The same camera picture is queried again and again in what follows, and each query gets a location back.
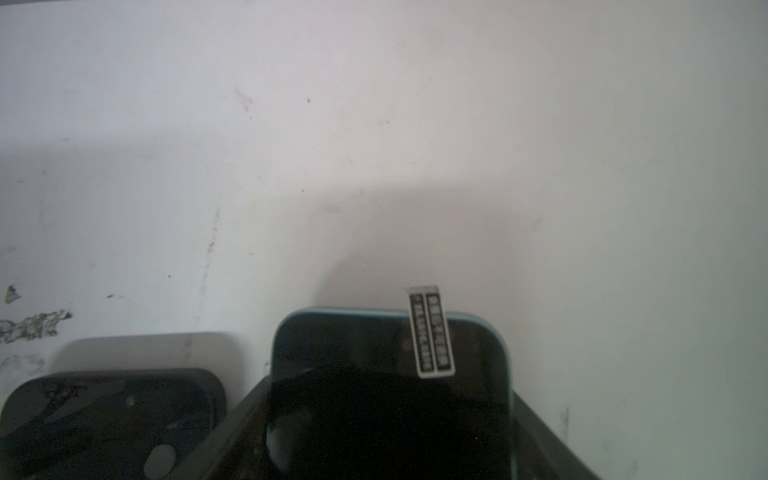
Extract black phone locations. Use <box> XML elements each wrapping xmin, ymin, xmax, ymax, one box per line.
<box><xmin>1</xmin><ymin>369</ymin><xmax>227</xmax><ymax>479</ymax></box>

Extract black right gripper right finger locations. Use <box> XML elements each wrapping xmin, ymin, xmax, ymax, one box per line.
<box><xmin>512</xmin><ymin>393</ymin><xmax>599</xmax><ymax>480</ymax></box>

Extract teal phone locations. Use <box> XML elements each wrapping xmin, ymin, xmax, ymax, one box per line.
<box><xmin>263</xmin><ymin>297</ymin><xmax>516</xmax><ymax>479</ymax></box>

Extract white stand far right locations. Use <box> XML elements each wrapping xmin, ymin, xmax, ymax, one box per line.
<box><xmin>48</xmin><ymin>332</ymin><xmax>252</xmax><ymax>409</ymax></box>

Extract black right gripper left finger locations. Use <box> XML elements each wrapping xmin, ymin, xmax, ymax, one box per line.
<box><xmin>167</xmin><ymin>376</ymin><xmax>271</xmax><ymax>480</ymax></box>

